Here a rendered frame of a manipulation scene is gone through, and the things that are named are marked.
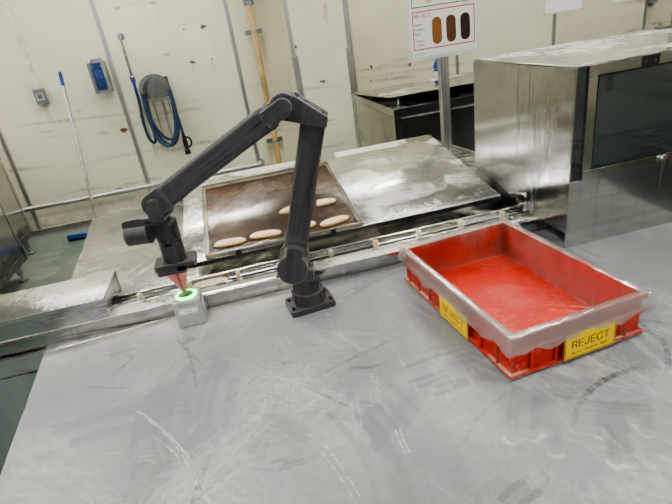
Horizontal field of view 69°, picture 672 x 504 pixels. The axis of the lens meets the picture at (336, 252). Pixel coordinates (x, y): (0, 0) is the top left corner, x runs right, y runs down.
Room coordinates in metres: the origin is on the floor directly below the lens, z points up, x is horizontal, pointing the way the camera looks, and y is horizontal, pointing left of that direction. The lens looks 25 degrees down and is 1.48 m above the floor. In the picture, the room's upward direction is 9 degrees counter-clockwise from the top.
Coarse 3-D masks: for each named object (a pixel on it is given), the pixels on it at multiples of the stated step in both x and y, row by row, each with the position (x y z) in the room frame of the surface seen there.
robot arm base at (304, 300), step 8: (296, 288) 1.11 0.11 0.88; (304, 288) 1.10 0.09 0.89; (312, 288) 1.10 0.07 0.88; (320, 288) 1.12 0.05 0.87; (296, 296) 1.10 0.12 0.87; (304, 296) 1.09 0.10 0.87; (312, 296) 1.09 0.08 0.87; (320, 296) 1.10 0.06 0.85; (328, 296) 1.13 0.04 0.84; (288, 304) 1.12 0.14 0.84; (296, 304) 1.10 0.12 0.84; (304, 304) 1.09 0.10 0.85; (312, 304) 1.09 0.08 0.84; (320, 304) 1.09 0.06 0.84; (328, 304) 1.10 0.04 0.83; (296, 312) 1.07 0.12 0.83; (304, 312) 1.08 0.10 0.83; (312, 312) 1.08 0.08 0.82
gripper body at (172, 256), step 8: (176, 240) 1.13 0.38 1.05; (160, 248) 1.13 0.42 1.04; (168, 248) 1.12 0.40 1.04; (176, 248) 1.12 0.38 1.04; (184, 248) 1.15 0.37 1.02; (168, 256) 1.12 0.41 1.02; (176, 256) 1.12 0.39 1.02; (184, 256) 1.14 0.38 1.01; (192, 256) 1.15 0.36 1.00; (160, 264) 1.12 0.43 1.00; (168, 264) 1.12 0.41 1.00; (176, 264) 1.11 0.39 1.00; (184, 264) 1.12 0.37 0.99
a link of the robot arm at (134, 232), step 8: (152, 200) 1.10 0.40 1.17; (152, 208) 1.10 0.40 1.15; (160, 208) 1.10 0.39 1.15; (136, 216) 1.15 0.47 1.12; (144, 216) 1.14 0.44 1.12; (152, 216) 1.10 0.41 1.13; (160, 216) 1.10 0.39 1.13; (168, 216) 1.13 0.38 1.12; (128, 224) 1.13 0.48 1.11; (136, 224) 1.13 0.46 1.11; (144, 224) 1.13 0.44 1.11; (128, 232) 1.12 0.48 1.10; (136, 232) 1.12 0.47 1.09; (144, 232) 1.12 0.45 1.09; (128, 240) 1.12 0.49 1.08; (136, 240) 1.12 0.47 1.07; (144, 240) 1.12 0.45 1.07; (152, 240) 1.14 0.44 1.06
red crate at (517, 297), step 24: (480, 264) 1.19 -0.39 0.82; (504, 264) 1.17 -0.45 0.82; (480, 288) 1.07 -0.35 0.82; (504, 288) 1.05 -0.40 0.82; (528, 288) 1.04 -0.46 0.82; (552, 288) 1.02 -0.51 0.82; (504, 312) 0.95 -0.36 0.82; (528, 312) 0.94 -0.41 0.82; (552, 312) 0.92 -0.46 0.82; (480, 336) 0.82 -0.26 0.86; (624, 336) 0.79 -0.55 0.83; (504, 360) 0.75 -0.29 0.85; (528, 360) 0.74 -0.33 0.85; (552, 360) 0.75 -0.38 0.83
